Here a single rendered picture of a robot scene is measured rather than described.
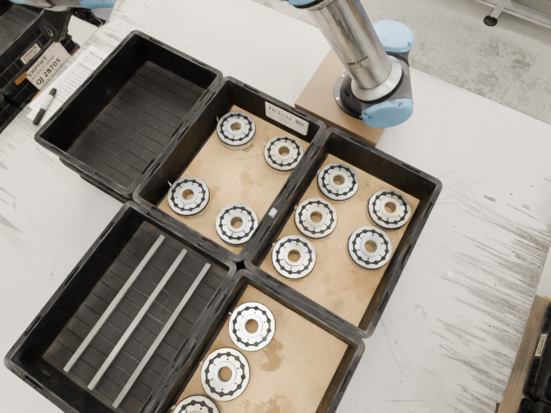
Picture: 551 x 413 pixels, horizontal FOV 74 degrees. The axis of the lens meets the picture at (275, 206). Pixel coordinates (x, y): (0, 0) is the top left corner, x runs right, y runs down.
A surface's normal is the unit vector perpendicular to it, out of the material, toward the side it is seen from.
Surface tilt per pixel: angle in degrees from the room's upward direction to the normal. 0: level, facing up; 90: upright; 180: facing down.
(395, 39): 10
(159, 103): 0
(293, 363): 0
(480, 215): 0
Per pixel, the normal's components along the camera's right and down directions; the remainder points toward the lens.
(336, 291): 0.00, -0.34
